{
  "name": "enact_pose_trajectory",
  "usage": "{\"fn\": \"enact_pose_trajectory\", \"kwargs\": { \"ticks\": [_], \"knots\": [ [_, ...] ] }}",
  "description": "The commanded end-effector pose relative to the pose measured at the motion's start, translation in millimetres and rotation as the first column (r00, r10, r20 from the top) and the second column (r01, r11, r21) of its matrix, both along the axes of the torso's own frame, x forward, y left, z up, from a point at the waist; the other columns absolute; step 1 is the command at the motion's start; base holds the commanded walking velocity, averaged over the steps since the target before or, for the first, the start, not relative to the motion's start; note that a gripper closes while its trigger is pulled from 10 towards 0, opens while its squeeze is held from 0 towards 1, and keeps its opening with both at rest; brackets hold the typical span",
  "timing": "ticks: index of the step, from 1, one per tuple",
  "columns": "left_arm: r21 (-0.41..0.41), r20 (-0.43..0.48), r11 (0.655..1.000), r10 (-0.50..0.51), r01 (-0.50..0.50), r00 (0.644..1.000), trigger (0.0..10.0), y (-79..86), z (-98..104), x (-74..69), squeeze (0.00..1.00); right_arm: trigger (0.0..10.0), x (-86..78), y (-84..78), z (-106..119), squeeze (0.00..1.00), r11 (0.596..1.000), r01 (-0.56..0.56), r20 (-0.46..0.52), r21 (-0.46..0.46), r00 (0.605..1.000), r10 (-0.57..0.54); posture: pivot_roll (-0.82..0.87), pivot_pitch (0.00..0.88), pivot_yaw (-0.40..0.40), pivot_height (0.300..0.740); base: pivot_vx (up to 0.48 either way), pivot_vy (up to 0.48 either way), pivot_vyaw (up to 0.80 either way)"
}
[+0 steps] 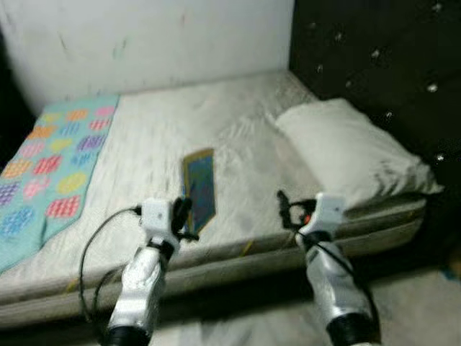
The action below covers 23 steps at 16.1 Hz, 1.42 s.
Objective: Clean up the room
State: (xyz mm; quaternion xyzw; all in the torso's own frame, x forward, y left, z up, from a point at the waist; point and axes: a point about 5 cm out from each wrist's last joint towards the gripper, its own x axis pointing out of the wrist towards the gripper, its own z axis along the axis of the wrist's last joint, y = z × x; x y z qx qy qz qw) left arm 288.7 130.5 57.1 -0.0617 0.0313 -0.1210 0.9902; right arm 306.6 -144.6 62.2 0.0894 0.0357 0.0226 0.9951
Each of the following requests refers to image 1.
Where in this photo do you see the teal blanket with colourful hearts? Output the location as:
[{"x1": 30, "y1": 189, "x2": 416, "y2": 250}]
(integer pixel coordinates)
[{"x1": 0, "y1": 95, "x2": 120, "y2": 275}]

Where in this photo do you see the grey patterned quilted mattress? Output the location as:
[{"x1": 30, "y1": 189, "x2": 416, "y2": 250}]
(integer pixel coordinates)
[{"x1": 0, "y1": 68, "x2": 429, "y2": 329}]

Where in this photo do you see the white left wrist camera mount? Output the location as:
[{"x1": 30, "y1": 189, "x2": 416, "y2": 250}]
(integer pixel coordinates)
[{"x1": 140, "y1": 198, "x2": 177, "y2": 246}]

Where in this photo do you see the yellow blue children's book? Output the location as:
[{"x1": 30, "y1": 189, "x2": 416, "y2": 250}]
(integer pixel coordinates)
[{"x1": 182, "y1": 148, "x2": 218, "y2": 235}]

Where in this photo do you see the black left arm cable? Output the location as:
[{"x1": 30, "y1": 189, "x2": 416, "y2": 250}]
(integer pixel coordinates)
[
  {"x1": 78, "y1": 205, "x2": 143, "y2": 325},
  {"x1": 94, "y1": 267, "x2": 123, "y2": 325}
]

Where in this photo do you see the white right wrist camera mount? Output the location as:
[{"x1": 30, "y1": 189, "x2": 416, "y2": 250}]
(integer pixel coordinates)
[{"x1": 299, "y1": 191, "x2": 346, "y2": 246}]

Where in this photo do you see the dark tufted headboard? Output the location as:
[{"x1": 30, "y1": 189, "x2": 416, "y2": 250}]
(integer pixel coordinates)
[{"x1": 288, "y1": 0, "x2": 461, "y2": 253}]

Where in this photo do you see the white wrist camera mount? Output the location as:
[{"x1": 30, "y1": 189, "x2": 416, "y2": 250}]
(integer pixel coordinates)
[
  {"x1": 299, "y1": 191, "x2": 346, "y2": 246},
  {"x1": 140, "y1": 198, "x2": 177, "y2": 246}
]

